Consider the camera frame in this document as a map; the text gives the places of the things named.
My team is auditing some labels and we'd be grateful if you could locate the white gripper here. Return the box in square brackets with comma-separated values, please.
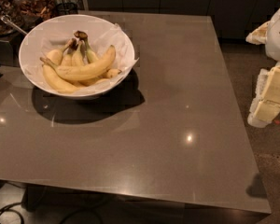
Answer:
[245, 8, 280, 128]

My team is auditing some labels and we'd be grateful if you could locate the white bowl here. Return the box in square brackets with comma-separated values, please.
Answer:
[18, 14, 136, 100]

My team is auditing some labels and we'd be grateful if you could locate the yellow banana bunch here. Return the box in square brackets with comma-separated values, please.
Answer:
[46, 31, 121, 86]

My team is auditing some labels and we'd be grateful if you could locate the white paper liner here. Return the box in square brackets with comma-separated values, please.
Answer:
[21, 22, 140, 97]

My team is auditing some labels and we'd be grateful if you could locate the tray of dried snacks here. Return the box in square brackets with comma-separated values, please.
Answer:
[17, 0, 55, 21]

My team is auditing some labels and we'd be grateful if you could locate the metal spoon handle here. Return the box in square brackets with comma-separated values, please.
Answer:
[1, 15, 27, 35]

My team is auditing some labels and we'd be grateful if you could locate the black floor cable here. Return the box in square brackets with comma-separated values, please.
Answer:
[0, 201, 26, 224]

